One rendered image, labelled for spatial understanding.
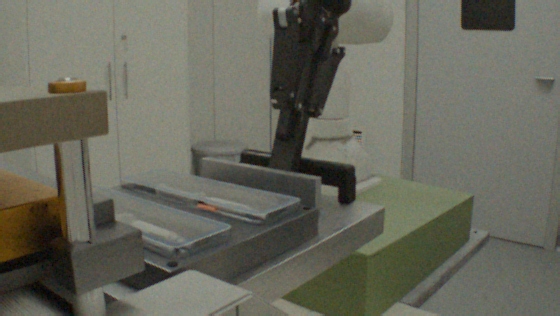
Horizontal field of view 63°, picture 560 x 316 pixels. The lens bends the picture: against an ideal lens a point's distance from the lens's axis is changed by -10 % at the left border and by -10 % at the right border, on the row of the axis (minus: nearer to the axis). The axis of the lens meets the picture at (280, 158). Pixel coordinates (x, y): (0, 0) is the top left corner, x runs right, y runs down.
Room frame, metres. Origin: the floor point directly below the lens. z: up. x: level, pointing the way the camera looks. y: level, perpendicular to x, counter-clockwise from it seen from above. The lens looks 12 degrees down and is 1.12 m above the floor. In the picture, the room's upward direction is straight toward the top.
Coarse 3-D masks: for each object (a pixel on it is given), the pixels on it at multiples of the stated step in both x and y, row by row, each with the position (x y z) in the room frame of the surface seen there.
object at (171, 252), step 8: (144, 200) 0.40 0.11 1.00; (200, 216) 0.36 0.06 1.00; (216, 232) 0.32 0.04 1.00; (224, 232) 0.33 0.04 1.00; (144, 240) 0.31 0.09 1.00; (152, 240) 0.36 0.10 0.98; (200, 240) 0.31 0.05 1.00; (208, 240) 0.31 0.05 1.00; (216, 240) 0.32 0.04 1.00; (224, 240) 0.33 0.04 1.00; (152, 248) 0.31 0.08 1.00; (160, 248) 0.30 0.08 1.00; (168, 248) 0.29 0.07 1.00; (176, 248) 0.29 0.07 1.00; (184, 248) 0.30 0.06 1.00; (192, 248) 0.30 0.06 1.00; (200, 248) 0.31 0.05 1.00; (168, 256) 0.30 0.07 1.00; (176, 256) 0.29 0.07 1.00; (184, 256) 0.30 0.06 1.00
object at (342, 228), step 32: (224, 160) 0.53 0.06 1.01; (288, 192) 0.47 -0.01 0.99; (320, 192) 0.45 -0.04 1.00; (320, 224) 0.44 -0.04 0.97; (352, 224) 0.44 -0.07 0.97; (288, 256) 0.36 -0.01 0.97; (320, 256) 0.39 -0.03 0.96; (64, 288) 0.33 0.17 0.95; (128, 288) 0.30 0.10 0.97; (256, 288) 0.33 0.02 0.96; (288, 288) 0.36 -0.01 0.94
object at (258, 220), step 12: (216, 180) 0.46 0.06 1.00; (144, 192) 0.45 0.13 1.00; (156, 192) 0.43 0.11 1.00; (168, 192) 0.42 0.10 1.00; (192, 204) 0.40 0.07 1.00; (204, 204) 0.40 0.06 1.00; (216, 204) 0.43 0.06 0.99; (228, 216) 0.38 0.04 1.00; (240, 216) 0.37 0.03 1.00; (252, 216) 0.36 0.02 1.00; (264, 216) 0.36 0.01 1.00; (276, 216) 0.37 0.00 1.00
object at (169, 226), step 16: (96, 192) 0.42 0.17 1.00; (112, 192) 0.42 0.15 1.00; (128, 208) 0.37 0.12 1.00; (144, 208) 0.37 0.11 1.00; (160, 208) 0.38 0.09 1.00; (128, 224) 0.34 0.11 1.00; (144, 224) 0.34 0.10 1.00; (160, 224) 0.34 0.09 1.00; (176, 224) 0.34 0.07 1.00; (192, 224) 0.34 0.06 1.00; (208, 224) 0.34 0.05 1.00; (224, 224) 0.34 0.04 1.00; (160, 240) 0.31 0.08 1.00; (176, 240) 0.31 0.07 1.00; (192, 240) 0.31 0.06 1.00
